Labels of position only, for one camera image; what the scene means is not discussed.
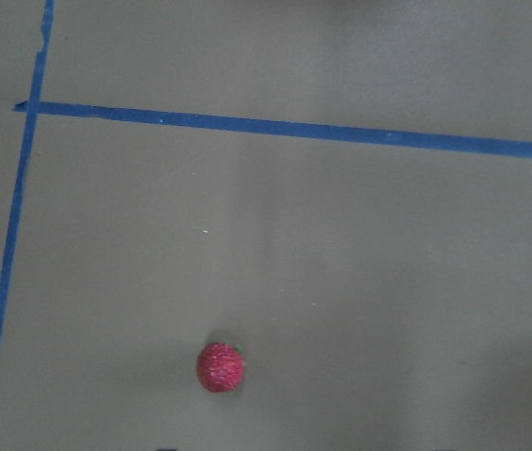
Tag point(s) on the red strawberry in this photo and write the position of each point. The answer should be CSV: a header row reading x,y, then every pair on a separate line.
x,y
220,368

